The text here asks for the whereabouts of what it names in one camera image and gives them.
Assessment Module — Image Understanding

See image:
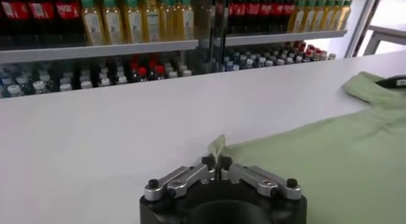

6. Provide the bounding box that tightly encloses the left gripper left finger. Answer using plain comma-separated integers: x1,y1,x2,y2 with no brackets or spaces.
144,154,218,202

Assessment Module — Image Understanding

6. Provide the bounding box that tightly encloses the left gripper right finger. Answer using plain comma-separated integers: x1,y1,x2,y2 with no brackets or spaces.
218,154,303,201

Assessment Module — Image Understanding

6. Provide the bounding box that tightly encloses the grey frame white table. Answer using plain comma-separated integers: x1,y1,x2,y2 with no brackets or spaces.
363,22,406,56

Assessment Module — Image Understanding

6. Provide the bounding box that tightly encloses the grey metal shelving unit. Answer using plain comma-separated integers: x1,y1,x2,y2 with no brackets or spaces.
218,0,349,72
0,0,223,99

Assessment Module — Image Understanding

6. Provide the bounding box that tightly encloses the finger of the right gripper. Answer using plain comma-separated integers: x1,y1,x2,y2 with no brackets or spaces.
376,74,406,88

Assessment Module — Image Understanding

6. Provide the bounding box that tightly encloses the light green polo shirt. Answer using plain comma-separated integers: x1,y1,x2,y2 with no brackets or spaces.
207,71,406,224

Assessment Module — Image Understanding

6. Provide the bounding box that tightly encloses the small red cap cola bottle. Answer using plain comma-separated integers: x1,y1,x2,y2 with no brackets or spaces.
136,66,149,83
154,64,166,81

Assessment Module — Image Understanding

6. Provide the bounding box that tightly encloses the black window frame post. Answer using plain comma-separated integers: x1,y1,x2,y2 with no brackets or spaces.
344,0,385,58

